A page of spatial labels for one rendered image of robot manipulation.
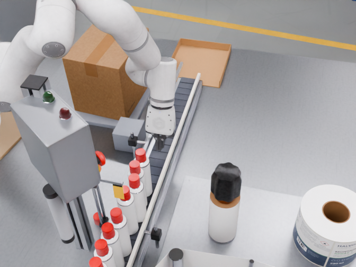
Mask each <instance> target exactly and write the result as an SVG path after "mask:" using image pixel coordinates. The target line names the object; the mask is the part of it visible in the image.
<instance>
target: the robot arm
mask: <svg viewBox="0 0 356 267"><path fill-rule="evenodd" d="M76 10H78V11H80V12H82V13H83V14H84V15H85V16H86V17H87V18H88V19H89V20H90V22H91V23H92V24H93V25H94V26H96V27H97V28H98V29H99V30H101V31H102V32H105V33H107V34H110V35H111V36H113V38H114V39H115V41H116V42H117V43H118V44H119V46H120V47H121V48H122V49H123V51H124V52H125V53H126V54H127V55H128V59H127V62H126V65H125V71H126V73H127V75H128V76H129V78H130V79H131V80H132V81H133V82H134V83H136V84H138V85H140V86H144V87H148V88H149V89H150V96H149V98H148V100H150V104H149V106H148V110H147V115H146V124H145V129H146V132H147V133H149V134H151V135H152V136H153V137H154V139H155V147H156V150H159V151H161V150H162V148H164V141H165V139H166V138H168V137H174V136H175V108H174V97H175V81H176V65H177V61H176V60H175V59H173V58H170V57H161V53H160V51H159V48H158V46H157V45H156V43H155V42H154V40H153V39H152V37H151V35H150V34H149V32H148V31H147V29H146V27H145V26H144V24H143V23H142V21H141V19H140V18H139V16H138V15H137V13H136V12H135V10H134V9H133V8H132V7H131V5H129V4H128V3H127V2H125V1H123V0H37V3H36V10H35V20H34V25H28V26H25V27H24V28H22V29H21V30H20V31H19V32H18V33H17V35H16V36H15V37H14V39H13V40H12V42H1V43H0V114H1V113H2V112H11V108H10V105H11V104H12V103H15V102H17V101H19V100H21V99H23V98H24V97H23V94H22V91H21V88H20V86H21V85H22V83H23V82H24V81H25V80H26V78H27V77H28V76H29V75H30V74H31V75H34V74H35V72H36V70H37V68H38V66H39V65H40V64H41V62H42V61H43V60H44V59H45V58H50V59H59V58H62V57H64V56H66V55H67V54H68V52H69V51H70V49H71V47H72V45H73V41H74V34H75V12H76ZM159 134H160V135H162V136H161V138H160V136H159Z"/></svg>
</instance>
